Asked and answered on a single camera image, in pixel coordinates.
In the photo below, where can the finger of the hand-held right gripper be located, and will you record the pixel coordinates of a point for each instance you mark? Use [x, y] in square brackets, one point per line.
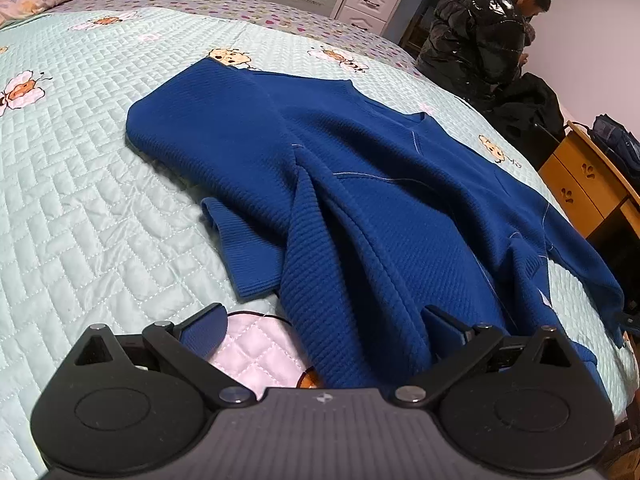
[631, 322]

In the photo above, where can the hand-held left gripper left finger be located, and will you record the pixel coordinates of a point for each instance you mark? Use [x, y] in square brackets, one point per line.
[202, 332]

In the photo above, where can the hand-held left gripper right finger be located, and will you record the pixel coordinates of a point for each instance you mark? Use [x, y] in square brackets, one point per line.
[442, 334]

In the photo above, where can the blue knit sweater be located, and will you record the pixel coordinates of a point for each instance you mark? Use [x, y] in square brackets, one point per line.
[375, 185]

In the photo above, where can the yellow wooden desk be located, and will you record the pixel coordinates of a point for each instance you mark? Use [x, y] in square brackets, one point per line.
[575, 180]

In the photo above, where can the mint quilted bedspread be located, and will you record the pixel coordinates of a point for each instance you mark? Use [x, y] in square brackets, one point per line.
[100, 185]

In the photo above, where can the blue backpack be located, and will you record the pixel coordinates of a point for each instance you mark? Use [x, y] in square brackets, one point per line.
[615, 140]

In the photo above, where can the black jacket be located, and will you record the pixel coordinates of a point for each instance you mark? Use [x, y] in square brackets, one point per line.
[530, 110]

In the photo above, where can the floral heart-print bed sheet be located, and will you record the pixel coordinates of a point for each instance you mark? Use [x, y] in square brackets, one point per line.
[300, 20]

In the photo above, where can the white drawer cabinet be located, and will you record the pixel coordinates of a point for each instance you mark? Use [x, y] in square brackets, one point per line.
[367, 5]

